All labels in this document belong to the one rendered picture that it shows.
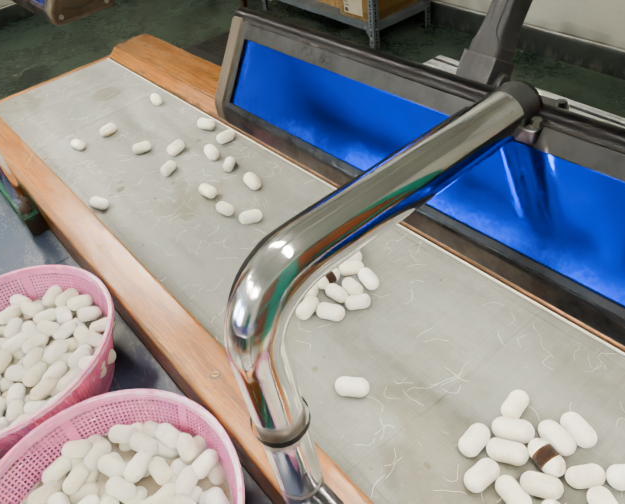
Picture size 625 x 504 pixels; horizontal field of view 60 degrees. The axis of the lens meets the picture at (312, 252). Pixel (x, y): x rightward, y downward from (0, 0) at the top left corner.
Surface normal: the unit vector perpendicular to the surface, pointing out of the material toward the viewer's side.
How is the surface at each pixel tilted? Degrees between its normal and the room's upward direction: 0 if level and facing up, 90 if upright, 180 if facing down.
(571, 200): 58
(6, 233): 0
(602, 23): 89
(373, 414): 0
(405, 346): 0
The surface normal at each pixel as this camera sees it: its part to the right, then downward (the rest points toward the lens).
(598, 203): -0.71, 0.05
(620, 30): -0.79, 0.47
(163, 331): -0.14, -0.72
